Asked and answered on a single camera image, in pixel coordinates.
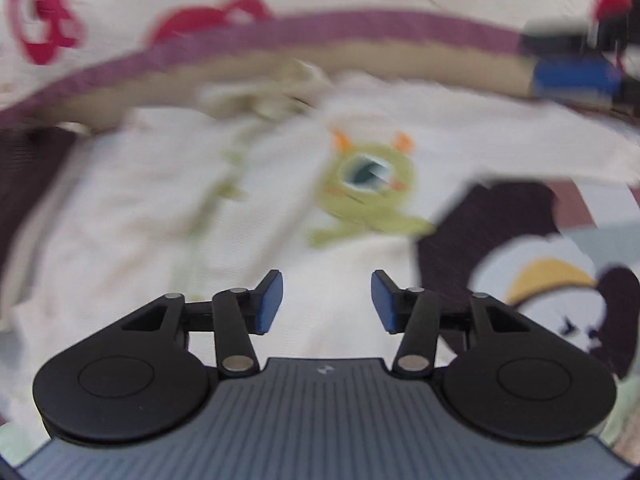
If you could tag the cream waffle-knit monster top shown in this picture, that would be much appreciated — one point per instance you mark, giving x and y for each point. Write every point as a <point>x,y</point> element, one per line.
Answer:
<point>150,200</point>

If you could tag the beige bed base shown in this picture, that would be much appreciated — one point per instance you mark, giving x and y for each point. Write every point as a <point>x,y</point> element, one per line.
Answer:
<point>390,62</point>

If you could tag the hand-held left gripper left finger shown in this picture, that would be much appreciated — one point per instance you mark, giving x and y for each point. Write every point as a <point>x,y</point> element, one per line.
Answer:
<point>270,305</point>

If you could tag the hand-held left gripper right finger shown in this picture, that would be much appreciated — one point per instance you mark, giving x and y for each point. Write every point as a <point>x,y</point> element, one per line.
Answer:
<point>382,305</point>

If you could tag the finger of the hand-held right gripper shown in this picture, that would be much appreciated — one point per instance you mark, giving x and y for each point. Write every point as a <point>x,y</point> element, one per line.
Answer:
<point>575,77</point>
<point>557,37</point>

